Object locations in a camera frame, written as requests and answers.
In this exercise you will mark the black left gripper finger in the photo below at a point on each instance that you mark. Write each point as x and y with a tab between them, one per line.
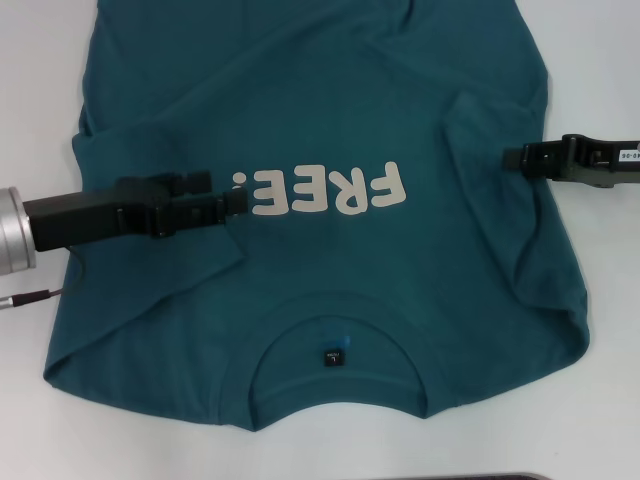
192	182
192	215

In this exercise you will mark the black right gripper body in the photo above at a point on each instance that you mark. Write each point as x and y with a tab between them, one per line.
625	170

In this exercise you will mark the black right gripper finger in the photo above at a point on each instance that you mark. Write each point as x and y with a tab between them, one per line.
545	157

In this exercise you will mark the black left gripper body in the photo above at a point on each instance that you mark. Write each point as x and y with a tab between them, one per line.
70	220

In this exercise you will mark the teal t-shirt with FREE print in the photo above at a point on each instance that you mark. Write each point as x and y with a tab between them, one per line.
300	100

